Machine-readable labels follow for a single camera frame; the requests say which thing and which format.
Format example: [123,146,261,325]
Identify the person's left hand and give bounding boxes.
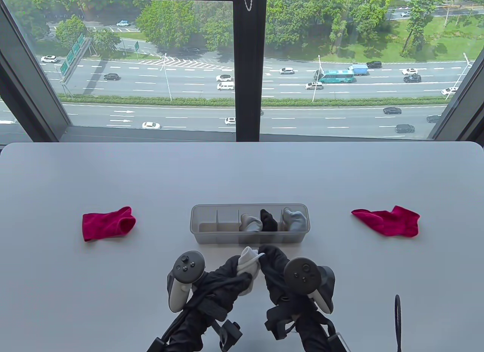
[185,255,253,319]

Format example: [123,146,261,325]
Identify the person's right hand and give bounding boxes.
[258,245,323,312]

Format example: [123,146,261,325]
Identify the white sock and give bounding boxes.
[236,247,266,296]

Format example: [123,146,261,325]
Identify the black sock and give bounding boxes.
[260,209,279,232]

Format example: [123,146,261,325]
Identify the grey sock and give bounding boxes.
[239,213,264,233]

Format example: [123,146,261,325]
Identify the light blue sock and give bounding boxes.
[283,207,307,231]

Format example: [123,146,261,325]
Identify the red sock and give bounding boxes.
[82,206,137,242]
[351,206,420,238]

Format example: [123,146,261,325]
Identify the black forearm sensor box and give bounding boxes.
[327,331,349,352]

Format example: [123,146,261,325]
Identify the person's right forearm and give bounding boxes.
[295,312,348,352]

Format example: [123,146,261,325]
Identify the person's left forearm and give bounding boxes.
[147,310,213,352]

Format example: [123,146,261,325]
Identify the clear plastic divided organizer box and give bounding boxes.
[190,204,310,245]

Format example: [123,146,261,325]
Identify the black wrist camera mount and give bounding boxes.
[264,307,300,341]
[217,320,243,349]

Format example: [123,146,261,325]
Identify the black cable loop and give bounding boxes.
[394,294,402,352]

